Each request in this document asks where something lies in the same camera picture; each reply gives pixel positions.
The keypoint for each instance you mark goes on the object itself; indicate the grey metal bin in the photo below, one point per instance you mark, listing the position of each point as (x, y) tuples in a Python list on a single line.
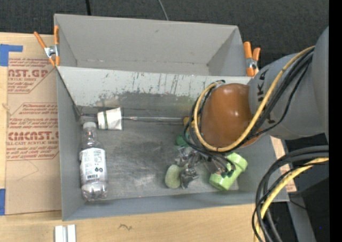
[(139, 155)]

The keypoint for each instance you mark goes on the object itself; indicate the dark green round thing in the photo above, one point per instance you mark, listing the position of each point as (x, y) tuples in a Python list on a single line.
[(181, 140)]

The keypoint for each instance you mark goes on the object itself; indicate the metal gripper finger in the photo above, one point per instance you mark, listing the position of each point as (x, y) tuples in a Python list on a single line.
[(187, 156), (188, 175)]

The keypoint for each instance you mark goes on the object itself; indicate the brown cardboard board red print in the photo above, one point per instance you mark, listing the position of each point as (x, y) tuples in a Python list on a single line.
[(32, 176)]

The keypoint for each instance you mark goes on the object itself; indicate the small yellow thing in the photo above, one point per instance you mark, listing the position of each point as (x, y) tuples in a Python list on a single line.
[(186, 121)]

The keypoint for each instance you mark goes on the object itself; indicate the light green ribbed cylinder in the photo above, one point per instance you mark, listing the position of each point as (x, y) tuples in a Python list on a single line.
[(235, 163)]

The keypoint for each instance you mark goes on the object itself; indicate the clear plastic bottle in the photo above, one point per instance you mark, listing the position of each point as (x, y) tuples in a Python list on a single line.
[(93, 163)]

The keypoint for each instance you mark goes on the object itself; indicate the pale green round sponge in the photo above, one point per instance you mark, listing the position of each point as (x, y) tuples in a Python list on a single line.
[(172, 178)]

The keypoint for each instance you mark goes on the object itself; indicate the white paper cup green stripes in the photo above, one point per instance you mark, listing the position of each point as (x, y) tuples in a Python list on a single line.
[(110, 119)]

